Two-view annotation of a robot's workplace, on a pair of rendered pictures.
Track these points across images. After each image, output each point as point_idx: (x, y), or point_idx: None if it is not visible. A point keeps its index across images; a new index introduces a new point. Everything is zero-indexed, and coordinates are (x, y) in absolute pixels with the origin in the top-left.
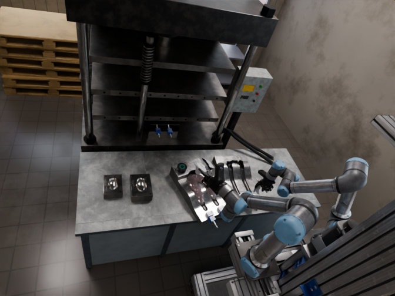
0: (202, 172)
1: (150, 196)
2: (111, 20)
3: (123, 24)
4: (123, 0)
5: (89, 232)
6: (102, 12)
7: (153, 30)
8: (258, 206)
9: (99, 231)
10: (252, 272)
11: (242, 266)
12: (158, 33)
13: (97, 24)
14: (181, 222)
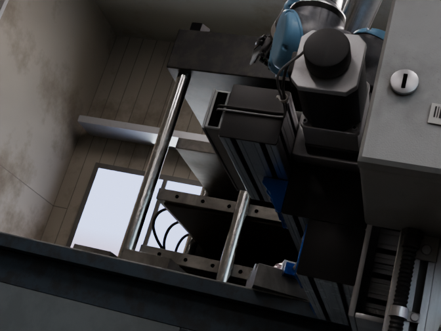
0: (256, 40)
1: (164, 260)
2: (219, 64)
3: (232, 69)
4: (239, 42)
5: (2, 232)
6: (210, 56)
7: (272, 75)
8: (342, 11)
9: (20, 236)
10: (283, 20)
11: (273, 53)
12: (279, 79)
13: (199, 70)
14: (206, 278)
